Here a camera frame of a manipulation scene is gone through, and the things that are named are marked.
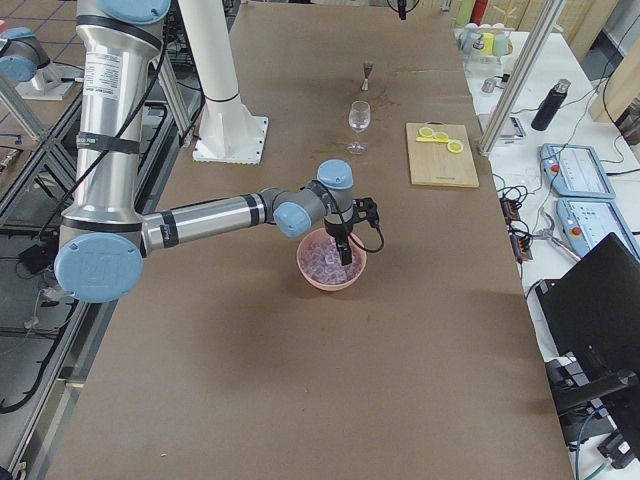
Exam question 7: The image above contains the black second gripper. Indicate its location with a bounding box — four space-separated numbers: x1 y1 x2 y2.
323 212 354 266

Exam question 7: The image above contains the steel double jigger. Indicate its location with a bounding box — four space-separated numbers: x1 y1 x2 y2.
361 61 374 91

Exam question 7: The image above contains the second grey blue robot arm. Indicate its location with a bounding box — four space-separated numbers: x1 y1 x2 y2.
133 2 410 304

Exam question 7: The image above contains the clear ice cubes pile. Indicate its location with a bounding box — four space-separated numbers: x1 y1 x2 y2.
300 236 363 285

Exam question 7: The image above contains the clear wine glass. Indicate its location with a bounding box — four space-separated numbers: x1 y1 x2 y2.
347 100 371 154

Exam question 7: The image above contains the pink bowl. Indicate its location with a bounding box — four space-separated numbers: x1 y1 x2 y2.
296 228 367 292

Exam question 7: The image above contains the yellow cup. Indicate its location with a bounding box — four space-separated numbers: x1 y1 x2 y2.
479 32 495 55

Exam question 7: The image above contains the mint green cup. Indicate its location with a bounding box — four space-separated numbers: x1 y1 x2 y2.
492 32 509 57

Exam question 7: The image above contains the bamboo cutting board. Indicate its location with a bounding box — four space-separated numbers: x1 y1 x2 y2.
405 122 479 188

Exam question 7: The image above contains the lower lemon slice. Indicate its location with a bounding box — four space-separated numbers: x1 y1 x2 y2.
418 126 434 138

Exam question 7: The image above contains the lemon slice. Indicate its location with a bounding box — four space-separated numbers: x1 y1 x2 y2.
418 126 434 138
447 140 464 154
433 131 449 143

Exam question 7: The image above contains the yellow plastic knife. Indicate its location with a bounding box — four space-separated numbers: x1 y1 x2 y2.
415 136 452 144

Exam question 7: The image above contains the middle lemon slice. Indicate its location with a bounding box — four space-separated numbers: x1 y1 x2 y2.
433 131 449 143

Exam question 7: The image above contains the upper lemon slice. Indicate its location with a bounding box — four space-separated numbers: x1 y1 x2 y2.
447 140 464 154

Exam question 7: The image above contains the black water bottle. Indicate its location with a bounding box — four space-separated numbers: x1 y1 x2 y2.
531 78 571 131

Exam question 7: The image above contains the upper teach pendant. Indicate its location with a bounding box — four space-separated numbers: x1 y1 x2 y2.
538 143 616 199

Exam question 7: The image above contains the teach pendant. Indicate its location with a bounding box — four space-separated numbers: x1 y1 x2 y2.
538 143 616 199
556 197 639 258

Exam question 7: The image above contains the lower teach pendant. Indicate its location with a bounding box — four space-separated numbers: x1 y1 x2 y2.
556 197 639 258

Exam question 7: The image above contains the black monitor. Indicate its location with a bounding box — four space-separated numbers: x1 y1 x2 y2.
536 233 639 452

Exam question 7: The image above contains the aluminium frame post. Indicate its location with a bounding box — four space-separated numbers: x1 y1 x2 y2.
478 0 567 157

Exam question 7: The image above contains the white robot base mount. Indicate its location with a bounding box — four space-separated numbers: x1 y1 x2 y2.
179 0 269 165

